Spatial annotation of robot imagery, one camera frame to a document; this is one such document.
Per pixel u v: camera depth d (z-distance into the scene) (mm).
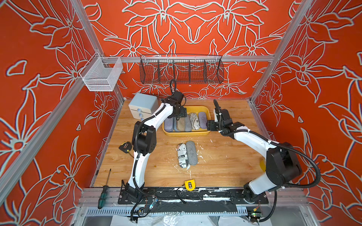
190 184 756
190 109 1068
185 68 976
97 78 891
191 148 876
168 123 975
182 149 875
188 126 982
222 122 683
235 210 696
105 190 752
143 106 951
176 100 766
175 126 971
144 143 561
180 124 954
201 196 741
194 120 1007
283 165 438
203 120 1009
